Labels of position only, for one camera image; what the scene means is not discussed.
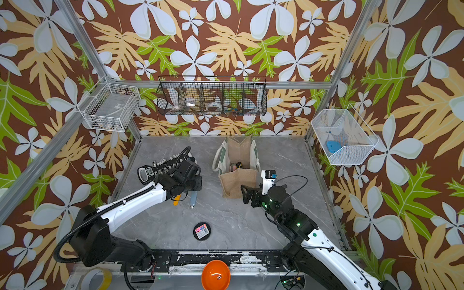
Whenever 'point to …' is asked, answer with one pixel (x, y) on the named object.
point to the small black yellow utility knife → (238, 165)
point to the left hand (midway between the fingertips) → (200, 178)
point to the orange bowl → (215, 275)
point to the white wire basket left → (109, 106)
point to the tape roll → (107, 280)
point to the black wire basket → (209, 95)
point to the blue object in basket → (333, 145)
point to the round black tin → (202, 231)
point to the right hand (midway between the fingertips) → (248, 186)
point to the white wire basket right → (345, 138)
